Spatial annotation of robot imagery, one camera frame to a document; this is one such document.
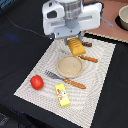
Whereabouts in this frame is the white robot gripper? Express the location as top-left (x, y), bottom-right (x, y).
top-left (42, 0), bottom-right (102, 39)

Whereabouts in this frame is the orange waffle cracker block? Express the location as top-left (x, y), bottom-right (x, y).
top-left (67, 38), bottom-right (86, 56)

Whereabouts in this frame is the brown sausage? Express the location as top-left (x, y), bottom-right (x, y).
top-left (82, 42), bottom-right (92, 47)

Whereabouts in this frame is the red toy tomato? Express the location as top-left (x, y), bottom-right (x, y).
top-left (30, 75), bottom-right (44, 90)

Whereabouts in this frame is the yellow butter box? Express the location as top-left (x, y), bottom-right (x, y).
top-left (55, 84), bottom-right (70, 107)

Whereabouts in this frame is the round wooden plate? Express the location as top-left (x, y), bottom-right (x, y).
top-left (56, 55), bottom-right (84, 78)

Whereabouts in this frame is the pink stovetop board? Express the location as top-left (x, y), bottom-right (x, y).
top-left (87, 0), bottom-right (128, 43)

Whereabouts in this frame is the beige bowl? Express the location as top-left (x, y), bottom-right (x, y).
top-left (119, 5), bottom-right (128, 30)

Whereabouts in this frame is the woven beige placemat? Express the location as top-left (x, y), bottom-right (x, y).
top-left (14, 37), bottom-right (115, 128)

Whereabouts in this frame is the grey saucepan with handle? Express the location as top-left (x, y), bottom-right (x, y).
top-left (100, 16), bottom-right (114, 27)

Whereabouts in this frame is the wooden handled knife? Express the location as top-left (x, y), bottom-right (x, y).
top-left (59, 49), bottom-right (99, 64)

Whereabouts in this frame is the black cable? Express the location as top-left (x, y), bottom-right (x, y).
top-left (0, 8), bottom-right (51, 38)

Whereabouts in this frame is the wooden handled fork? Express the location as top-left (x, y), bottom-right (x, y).
top-left (45, 70), bottom-right (86, 89)

